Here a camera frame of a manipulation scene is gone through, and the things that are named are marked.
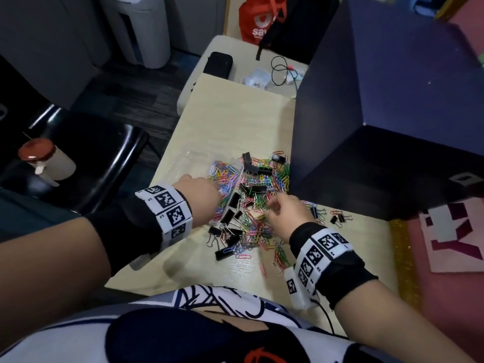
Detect thin black cable loop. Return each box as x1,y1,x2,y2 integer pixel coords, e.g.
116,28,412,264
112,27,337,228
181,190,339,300
270,56,300,91

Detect black wristband with marker tags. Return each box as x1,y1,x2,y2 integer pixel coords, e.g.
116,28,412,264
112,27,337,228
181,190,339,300
283,222,379,311
85,184,194,277

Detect large dark blue box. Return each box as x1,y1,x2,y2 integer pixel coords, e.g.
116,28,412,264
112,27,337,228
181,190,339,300
289,0,484,221

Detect black pouch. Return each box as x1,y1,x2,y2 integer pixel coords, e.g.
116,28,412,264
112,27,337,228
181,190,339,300
203,51,234,80

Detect white floor appliance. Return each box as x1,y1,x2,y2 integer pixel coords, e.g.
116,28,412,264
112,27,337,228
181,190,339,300
98,0,171,69

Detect grey cabinet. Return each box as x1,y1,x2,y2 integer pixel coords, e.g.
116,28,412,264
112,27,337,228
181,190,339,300
0,0,111,110

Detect pile of coloured paper clips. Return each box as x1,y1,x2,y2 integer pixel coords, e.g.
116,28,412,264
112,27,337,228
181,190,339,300
206,150,354,278

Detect person's patterned shirt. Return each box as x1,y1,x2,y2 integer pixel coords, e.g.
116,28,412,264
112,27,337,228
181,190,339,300
0,285,401,363

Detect clear plastic container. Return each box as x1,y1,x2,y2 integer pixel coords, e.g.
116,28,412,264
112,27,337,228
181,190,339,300
175,143,244,182

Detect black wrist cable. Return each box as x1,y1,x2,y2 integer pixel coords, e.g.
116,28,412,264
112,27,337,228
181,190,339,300
309,298,338,336

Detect group of black binder clips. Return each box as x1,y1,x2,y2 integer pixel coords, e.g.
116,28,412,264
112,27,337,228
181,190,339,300
206,152,346,262

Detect person's right forearm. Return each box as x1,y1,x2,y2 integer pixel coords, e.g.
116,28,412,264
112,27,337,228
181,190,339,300
335,280,475,363

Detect gold glitter strip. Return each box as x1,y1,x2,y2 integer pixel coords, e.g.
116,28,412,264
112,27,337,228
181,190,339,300
389,219,422,310

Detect pink sheet with white cutouts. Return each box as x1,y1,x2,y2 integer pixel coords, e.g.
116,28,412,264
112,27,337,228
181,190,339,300
418,197,484,274

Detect red shopping bag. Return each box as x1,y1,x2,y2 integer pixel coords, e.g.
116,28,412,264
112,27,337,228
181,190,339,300
238,0,289,46

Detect black backpack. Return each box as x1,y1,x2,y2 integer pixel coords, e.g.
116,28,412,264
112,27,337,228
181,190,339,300
256,0,341,65

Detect white bottle with red cap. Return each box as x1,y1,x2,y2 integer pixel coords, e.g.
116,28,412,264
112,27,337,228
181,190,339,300
18,138,77,187

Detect black chair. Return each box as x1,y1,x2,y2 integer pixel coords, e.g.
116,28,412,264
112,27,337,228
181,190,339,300
0,104,150,216

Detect person's left forearm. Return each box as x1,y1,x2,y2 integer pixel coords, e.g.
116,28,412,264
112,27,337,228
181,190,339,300
0,217,114,354

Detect person's right hand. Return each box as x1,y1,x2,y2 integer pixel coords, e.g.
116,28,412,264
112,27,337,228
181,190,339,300
265,193,317,245

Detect person's left hand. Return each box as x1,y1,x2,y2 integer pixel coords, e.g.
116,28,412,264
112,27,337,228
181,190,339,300
172,174,222,228

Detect clear plastic wrapper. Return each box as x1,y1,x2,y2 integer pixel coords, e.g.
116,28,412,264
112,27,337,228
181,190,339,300
241,68,282,91

